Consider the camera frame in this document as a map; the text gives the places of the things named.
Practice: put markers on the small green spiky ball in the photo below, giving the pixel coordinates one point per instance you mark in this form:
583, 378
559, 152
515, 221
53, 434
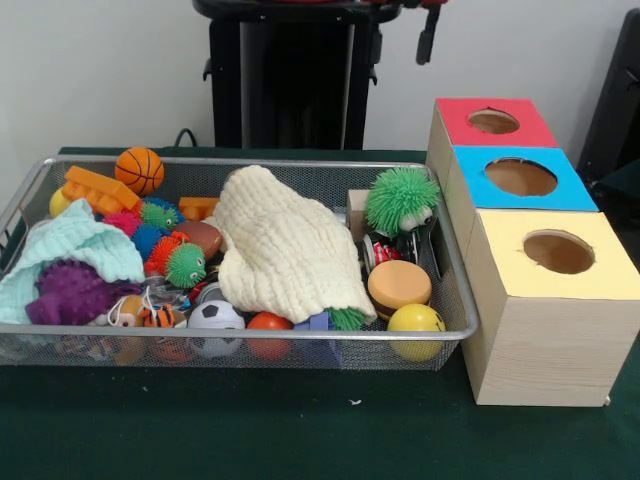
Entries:
185, 267

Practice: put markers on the silver mesh bin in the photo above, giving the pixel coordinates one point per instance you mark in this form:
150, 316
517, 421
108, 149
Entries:
360, 352

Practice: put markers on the wooden box with three holes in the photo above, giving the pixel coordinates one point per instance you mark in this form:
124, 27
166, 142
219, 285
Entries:
550, 350

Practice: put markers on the cream knitted cloth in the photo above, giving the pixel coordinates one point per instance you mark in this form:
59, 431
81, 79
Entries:
285, 240

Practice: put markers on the large green spiky ball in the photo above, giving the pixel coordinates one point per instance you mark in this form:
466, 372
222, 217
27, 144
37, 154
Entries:
400, 197

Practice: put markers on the toy burger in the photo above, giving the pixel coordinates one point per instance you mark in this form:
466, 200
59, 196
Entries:
399, 285

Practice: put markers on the plain orange ball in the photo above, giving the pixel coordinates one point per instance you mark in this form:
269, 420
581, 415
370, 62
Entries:
270, 321

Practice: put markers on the yellow smiley ball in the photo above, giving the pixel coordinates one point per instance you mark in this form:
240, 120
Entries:
415, 317

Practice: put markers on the toy soccer ball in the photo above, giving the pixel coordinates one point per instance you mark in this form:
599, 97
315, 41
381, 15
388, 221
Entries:
216, 315

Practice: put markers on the dark green table cloth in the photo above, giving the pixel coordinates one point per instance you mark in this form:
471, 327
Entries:
300, 430
622, 182

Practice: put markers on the orange toy basketball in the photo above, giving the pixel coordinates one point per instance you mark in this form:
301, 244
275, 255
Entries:
140, 171

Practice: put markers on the large orange toy brick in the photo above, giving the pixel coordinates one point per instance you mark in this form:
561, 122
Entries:
100, 187

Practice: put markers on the mint knitted cloth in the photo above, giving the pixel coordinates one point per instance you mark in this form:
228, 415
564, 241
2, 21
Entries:
75, 240

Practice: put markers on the purple bumpy soft toy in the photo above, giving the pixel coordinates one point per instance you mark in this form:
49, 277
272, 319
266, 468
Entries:
75, 292

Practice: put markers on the black stand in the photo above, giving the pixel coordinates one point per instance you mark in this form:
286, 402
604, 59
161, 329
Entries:
615, 100

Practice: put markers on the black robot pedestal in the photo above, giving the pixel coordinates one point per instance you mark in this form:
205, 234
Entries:
300, 75

